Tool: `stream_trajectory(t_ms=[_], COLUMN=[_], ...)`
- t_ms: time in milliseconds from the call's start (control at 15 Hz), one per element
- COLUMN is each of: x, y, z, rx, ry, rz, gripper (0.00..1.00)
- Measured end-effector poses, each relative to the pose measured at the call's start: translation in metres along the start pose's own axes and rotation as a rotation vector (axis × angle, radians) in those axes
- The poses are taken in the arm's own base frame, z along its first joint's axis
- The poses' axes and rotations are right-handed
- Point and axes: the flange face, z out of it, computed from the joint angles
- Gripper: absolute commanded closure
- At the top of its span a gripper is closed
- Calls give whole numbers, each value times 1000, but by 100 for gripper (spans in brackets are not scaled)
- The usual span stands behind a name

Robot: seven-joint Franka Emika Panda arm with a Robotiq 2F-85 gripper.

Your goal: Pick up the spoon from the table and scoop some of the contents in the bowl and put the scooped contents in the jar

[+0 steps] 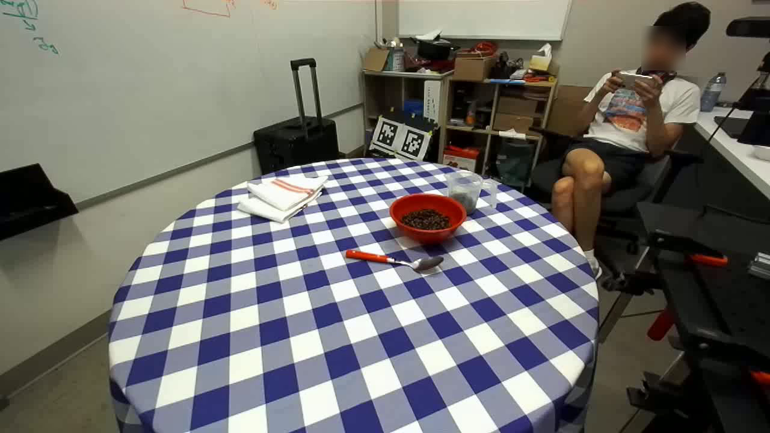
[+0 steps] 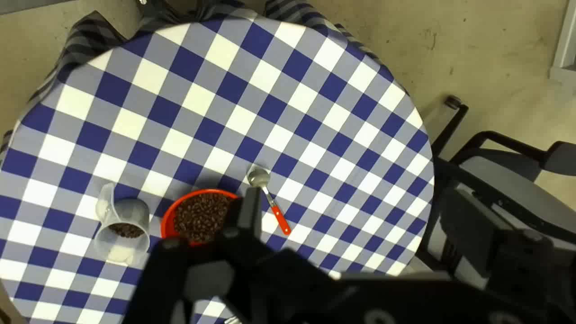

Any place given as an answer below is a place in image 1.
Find red handled metal spoon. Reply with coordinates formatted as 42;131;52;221
343;249;445;275

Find red bowl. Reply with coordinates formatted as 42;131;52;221
386;192;468;249

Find coffee beans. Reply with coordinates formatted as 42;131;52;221
402;210;453;232

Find black white fiducial marker board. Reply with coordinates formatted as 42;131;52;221
367;117;436;164

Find clear plastic cup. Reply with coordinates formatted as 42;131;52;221
445;170;486;215

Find orange white storage box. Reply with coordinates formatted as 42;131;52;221
442;144;483;173

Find white red striped folded towel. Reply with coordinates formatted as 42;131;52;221
236;176;329;225

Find black wheeled suitcase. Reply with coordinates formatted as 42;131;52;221
252;57;342;176

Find blue white checkered tablecloth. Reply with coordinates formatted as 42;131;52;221
106;158;601;433

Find box with fiducial markers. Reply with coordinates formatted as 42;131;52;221
359;71;560;176

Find small open cardboard box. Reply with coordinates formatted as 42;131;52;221
359;46;392;78

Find brown cardboard box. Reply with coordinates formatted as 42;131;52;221
453;50;503;82

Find large flat cardboard box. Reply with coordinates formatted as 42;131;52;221
545;82;595;141

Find tissue box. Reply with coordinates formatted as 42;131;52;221
526;43;555;78

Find black office chair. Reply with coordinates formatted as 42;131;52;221
526;131;700;296

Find seated person in white shirt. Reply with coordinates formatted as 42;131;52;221
550;0;711;280

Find clear water bottle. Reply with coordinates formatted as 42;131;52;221
700;71;729;113

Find white desk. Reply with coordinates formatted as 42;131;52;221
694;106;770;200

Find white wall board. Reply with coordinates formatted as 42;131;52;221
396;0;572;43

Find orange clamp handle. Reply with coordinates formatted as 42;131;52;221
648;308;678;345
687;251;732;269

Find black wall box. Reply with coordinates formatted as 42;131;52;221
0;164;78;241

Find black bar camera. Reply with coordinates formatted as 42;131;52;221
723;18;770;38

